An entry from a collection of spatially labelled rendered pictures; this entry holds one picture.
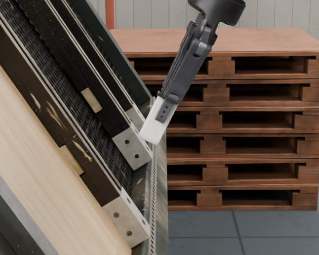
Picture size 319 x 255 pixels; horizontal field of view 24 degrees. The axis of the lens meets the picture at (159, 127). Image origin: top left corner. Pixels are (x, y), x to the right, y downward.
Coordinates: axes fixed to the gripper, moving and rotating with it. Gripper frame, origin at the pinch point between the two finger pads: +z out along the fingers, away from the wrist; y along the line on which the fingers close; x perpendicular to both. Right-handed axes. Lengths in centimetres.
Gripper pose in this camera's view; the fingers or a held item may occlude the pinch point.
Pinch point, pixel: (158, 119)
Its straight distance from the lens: 105.1
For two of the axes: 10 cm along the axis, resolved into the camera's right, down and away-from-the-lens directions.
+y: 0.2, 2.8, -9.6
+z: -4.4, 8.7, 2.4
